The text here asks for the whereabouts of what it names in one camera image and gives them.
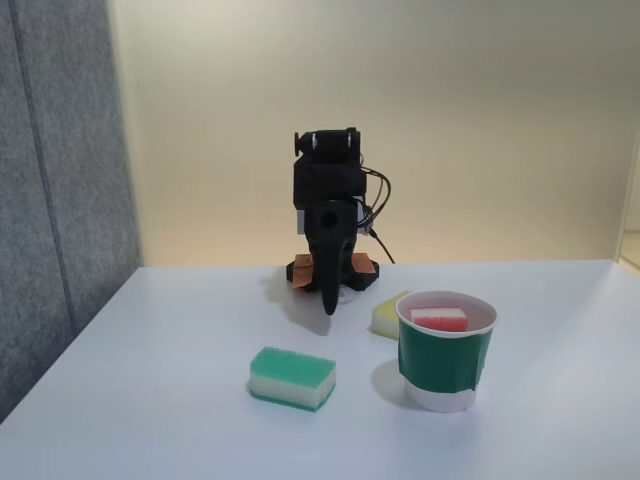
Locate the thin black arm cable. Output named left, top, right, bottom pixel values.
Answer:
left=360, top=168, right=393, bottom=229

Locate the green and white sponge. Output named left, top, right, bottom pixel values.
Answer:
left=248, top=345, right=337, bottom=414

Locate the white paper cup green band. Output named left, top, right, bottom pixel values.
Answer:
left=395, top=291, right=500, bottom=414

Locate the red and white sponge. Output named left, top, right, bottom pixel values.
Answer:
left=409, top=306, right=469, bottom=333

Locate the black power cable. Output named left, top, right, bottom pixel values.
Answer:
left=370, top=228, right=397, bottom=265

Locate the yellow and white sponge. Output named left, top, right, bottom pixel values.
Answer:
left=371, top=290, right=414, bottom=342

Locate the white controller board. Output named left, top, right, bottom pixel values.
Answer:
left=296, top=202, right=375, bottom=236

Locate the grey felt partition panel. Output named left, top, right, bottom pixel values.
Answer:
left=0, top=0, right=145, bottom=426

